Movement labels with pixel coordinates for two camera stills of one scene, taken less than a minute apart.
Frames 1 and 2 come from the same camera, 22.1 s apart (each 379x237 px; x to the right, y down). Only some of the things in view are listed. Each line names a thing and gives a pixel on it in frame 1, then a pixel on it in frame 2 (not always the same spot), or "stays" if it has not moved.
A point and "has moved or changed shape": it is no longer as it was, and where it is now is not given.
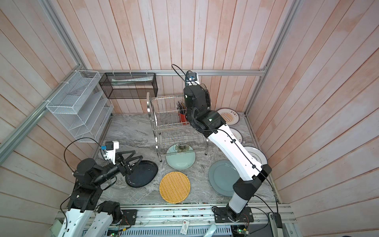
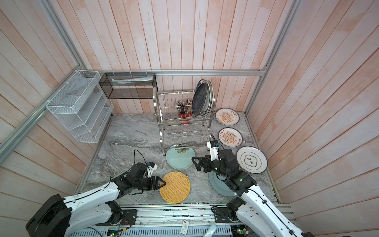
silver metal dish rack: [173, 133] has moved or changed shape
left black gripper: [129, 170] → [156, 187]
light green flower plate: [180, 156] stays
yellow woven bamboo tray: [174, 187] stays
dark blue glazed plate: [146, 171] has moved or changed shape
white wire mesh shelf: [82, 106] stays
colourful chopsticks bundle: [181, 106] stays
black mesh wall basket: [129, 85] stays
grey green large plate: [222, 176] stays
